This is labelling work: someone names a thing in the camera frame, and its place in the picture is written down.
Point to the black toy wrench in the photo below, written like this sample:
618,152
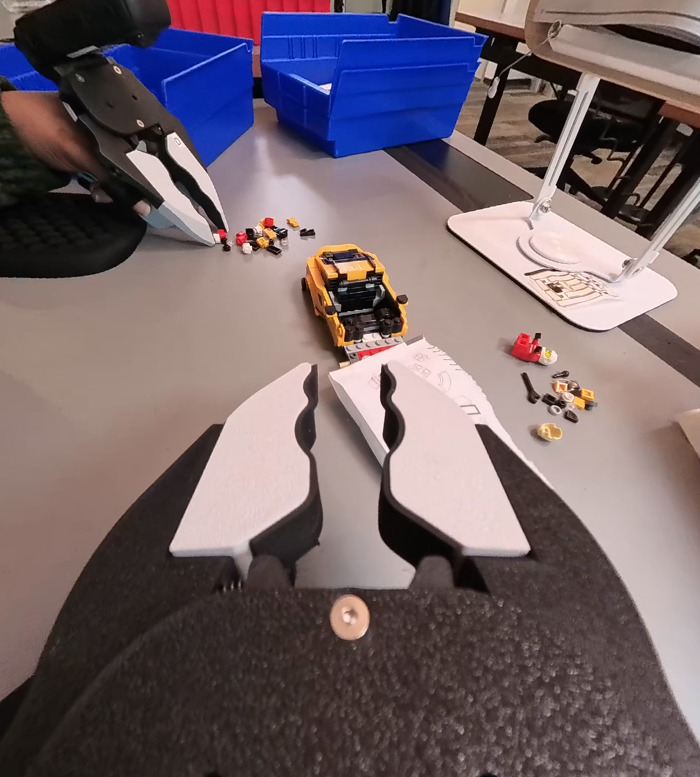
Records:
530,388

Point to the yellow toy brick car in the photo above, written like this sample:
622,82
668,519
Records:
350,267

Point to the white adjustable stand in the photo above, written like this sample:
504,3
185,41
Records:
507,243

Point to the tan toy hair piece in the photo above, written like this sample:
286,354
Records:
549,432

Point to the black bumpy wrist rest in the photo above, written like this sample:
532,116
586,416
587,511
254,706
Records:
40,243

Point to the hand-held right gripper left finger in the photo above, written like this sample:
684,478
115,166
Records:
252,473

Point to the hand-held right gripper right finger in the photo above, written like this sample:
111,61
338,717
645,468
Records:
453,479

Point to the torn white paper bag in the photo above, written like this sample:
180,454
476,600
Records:
356,400

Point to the large pile of toy bricks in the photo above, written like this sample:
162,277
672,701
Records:
265,235

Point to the blue plastic bin holding paper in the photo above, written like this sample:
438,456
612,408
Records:
374,103

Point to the small group of toy bricks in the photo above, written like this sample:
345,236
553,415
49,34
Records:
571,397

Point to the black office chair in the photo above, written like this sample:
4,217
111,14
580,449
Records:
568,115

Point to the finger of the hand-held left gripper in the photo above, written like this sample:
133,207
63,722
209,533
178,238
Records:
201,182
173,212

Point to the brown background desk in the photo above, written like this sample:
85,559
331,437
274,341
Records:
489,21

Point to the sticker sheet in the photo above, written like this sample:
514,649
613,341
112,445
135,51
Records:
574,288

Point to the white toy minifigure helmet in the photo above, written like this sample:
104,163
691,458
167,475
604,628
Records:
549,356

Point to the red toy minifigure body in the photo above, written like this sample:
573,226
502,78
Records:
524,347

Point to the open booklet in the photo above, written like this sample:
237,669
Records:
659,18

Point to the red bin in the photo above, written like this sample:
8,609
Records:
234,18

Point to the blue plastic bin holding bricks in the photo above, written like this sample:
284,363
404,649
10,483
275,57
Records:
204,91

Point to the person's left hand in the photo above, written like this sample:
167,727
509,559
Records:
46,127

